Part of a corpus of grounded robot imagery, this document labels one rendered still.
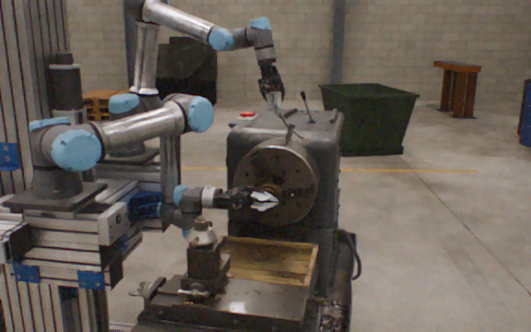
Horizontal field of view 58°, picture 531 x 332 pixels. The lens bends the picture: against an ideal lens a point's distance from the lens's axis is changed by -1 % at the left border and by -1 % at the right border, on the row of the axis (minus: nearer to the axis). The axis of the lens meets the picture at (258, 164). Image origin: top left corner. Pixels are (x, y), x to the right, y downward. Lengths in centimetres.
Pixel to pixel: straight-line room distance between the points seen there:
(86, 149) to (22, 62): 46
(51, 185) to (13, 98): 39
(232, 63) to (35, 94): 1016
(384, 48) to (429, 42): 103
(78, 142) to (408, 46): 1105
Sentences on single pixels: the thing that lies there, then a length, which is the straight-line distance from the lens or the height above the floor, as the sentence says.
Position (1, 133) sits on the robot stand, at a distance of 182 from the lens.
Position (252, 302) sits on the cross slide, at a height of 97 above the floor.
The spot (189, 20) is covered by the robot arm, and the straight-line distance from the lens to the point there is 178.
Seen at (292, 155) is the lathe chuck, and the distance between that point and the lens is 174.
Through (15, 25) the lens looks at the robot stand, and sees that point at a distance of 173.
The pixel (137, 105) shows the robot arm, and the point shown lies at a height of 136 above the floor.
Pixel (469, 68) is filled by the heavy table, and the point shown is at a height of 95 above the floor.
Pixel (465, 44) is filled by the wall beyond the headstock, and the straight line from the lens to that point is 1248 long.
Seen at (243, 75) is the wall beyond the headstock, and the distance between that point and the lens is 1174.
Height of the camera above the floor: 165
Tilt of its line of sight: 16 degrees down
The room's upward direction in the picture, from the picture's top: straight up
